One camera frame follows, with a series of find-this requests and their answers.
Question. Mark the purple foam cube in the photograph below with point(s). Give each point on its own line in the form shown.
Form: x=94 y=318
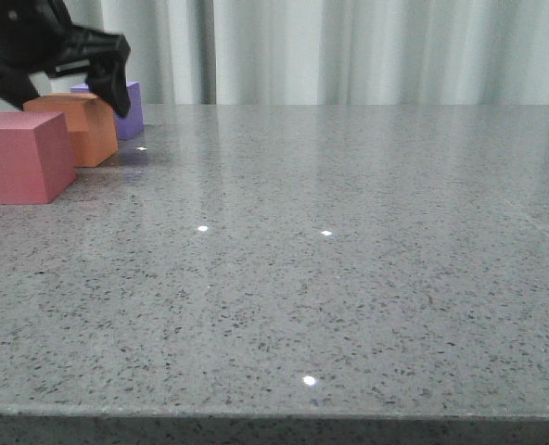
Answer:
x=124 y=128

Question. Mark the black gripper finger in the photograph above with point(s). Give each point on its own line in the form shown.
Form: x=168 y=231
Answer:
x=16 y=88
x=112 y=88

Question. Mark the pink foam cube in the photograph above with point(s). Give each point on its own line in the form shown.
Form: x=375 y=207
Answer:
x=36 y=158

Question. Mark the grey-green pleated curtain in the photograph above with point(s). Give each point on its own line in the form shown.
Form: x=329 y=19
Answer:
x=332 y=52

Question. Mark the black other-arm gripper body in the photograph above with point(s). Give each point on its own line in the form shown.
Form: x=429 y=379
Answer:
x=41 y=36

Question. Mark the orange foam cube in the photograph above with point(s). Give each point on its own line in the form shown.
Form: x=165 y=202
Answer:
x=88 y=151

